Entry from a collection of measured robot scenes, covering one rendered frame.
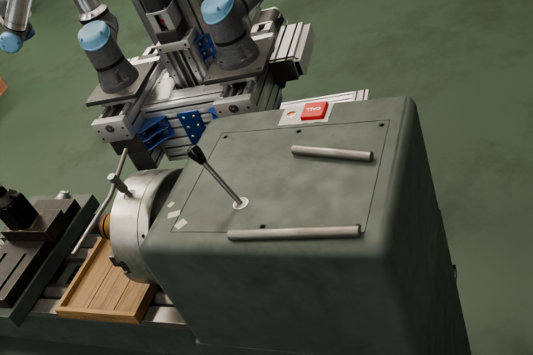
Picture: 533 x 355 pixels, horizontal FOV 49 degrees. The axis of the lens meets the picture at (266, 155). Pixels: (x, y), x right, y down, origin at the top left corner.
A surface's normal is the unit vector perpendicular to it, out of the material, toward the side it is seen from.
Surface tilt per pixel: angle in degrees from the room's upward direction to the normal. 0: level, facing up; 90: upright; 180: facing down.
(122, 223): 39
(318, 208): 0
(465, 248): 0
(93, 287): 0
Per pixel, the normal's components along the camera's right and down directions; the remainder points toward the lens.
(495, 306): -0.32, -0.74
